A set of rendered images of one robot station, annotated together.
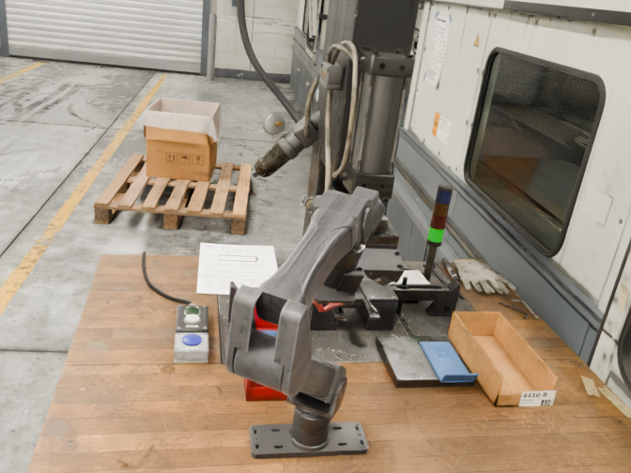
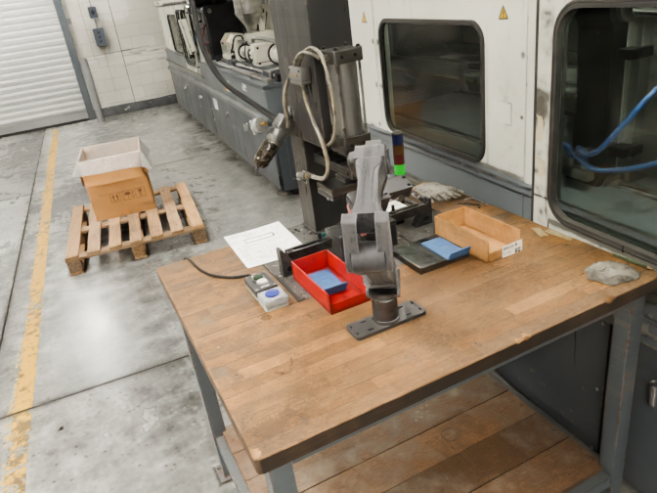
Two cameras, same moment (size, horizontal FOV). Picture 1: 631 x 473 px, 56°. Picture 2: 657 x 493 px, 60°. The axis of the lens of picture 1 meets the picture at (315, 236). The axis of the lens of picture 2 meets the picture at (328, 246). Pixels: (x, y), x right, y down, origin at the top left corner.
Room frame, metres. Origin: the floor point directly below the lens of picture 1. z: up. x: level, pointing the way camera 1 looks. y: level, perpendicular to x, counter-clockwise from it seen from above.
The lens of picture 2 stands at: (-0.35, 0.29, 1.69)
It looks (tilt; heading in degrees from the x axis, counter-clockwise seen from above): 25 degrees down; 350
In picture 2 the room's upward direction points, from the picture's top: 8 degrees counter-clockwise
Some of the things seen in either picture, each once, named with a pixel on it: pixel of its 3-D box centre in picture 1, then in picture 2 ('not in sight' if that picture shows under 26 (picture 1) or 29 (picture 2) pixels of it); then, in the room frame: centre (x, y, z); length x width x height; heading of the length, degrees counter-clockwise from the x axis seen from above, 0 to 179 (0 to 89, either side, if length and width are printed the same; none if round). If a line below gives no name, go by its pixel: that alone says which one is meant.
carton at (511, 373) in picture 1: (499, 357); (476, 233); (1.11, -0.42, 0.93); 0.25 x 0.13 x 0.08; 13
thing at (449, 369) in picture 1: (447, 358); (445, 245); (1.07, -0.31, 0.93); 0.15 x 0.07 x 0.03; 12
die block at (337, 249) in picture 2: (348, 305); (362, 238); (1.24, -0.10, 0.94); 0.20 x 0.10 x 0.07; 103
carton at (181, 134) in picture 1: (184, 138); (118, 177); (4.57, 1.12, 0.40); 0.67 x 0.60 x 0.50; 5
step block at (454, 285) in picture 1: (442, 297); (420, 211); (1.32, -0.33, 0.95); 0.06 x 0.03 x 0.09; 103
